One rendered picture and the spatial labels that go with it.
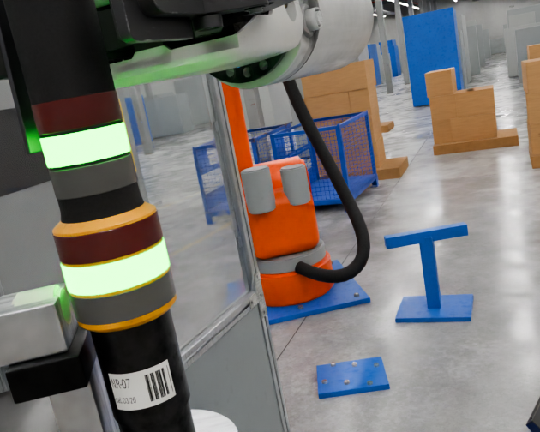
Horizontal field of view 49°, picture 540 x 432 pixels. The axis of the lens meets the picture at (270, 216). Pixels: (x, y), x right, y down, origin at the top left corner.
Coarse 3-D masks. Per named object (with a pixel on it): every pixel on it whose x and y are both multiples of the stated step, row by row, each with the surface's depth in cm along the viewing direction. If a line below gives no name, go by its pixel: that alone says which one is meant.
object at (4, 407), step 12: (0, 396) 42; (48, 396) 42; (0, 408) 41; (12, 408) 41; (24, 408) 41; (36, 408) 42; (48, 408) 42; (0, 420) 41; (12, 420) 41; (24, 420) 41; (36, 420) 41; (48, 420) 41
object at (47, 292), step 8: (40, 288) 25; (48, 288) 25; (56, 288) 25; (16, 296) 25; (24, 296) 25; (32, 296) 25; (40, 296) 25; (48, 296) 25; (64, 296) 26; (16, 304) 24; (64, 304) 25; (64, 312) 25
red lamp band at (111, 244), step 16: (144, 224) 24; (64, 240) 23; (80, 240) 23; (96, 240) 23; (112, 240) 23; (128, 240) 23; (144, 240) 24; (64, 256) 24; (80, 256) 23; (96, 256) 23; (112, 256) 23
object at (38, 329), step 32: (64, 288) 26; (0, 320) 24; (32, 320) 24; (64, 320) 25; (0, 352) 24; (32, 352) 24; (64, 352) 24; (32, 384) 24; (64, 384) 24; (96, 384) 26; (64, 416) 25; (96, 416) 25; (192, 416) 30
